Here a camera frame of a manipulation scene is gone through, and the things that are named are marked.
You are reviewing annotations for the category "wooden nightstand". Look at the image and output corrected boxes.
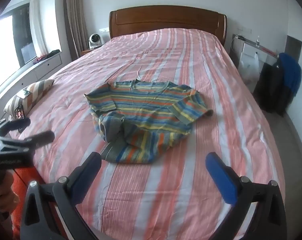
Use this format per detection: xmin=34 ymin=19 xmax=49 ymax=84
xmin=81 ymin=49 xmax=94 ymax=56

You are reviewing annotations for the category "pink striped bed cover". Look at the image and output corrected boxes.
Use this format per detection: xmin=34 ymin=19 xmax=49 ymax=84
xmin=12 ymin=28 xmax=285 ymax=239

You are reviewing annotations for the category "white plastic bag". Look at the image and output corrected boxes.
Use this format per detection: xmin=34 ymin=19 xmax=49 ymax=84
xmin=238 ymin=53 xmax=260 ymax=84

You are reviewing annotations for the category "metal clothes rack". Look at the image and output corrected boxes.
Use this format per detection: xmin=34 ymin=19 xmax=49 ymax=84
xmin=231 ymin=34 xmax=278 ymax=58

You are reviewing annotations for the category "small card on pillow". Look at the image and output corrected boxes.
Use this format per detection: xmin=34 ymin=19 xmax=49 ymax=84
xmin=16 ymin=89 xmax=32 ymax=99

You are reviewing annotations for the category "person's left hand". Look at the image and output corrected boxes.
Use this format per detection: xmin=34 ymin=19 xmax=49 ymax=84
xmin=0 ymin=171 xmax=19 ymax=215

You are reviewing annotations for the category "orange stool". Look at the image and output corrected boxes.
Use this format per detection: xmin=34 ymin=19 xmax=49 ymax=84
xmin=9 ymin=164 xmax=66 ymax=240

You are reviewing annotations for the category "striped knit sweater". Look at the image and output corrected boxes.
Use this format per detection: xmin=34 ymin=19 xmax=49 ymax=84
xmin=85 ymin=80 xmax=213 ymax=164

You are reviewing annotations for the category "wooden headboard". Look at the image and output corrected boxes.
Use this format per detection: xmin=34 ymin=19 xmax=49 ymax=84
xmin=109 ymin=5 xmax=227 ymax=44

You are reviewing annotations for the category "striped pillow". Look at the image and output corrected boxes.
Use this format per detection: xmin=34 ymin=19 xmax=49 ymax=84
xmin=3 ymin=79 xmax=54 ymax=118

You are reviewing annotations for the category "white drawer bench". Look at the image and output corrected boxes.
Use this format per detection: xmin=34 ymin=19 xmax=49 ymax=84
xmin=0 ymin=52 xmax=63 ymax=119

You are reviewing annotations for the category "blue garment on rack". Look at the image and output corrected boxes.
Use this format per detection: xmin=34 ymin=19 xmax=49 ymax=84
xmin=278 ymin=53 xmax=302 ymax=97

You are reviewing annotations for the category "window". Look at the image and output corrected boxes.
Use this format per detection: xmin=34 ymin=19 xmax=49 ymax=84
xmin=0 ymin=4 xmax=37 ymax=86

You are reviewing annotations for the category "brown curtain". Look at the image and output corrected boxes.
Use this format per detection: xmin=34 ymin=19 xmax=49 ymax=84
xmin=64 ymin=0 xmax=89 ymax=61

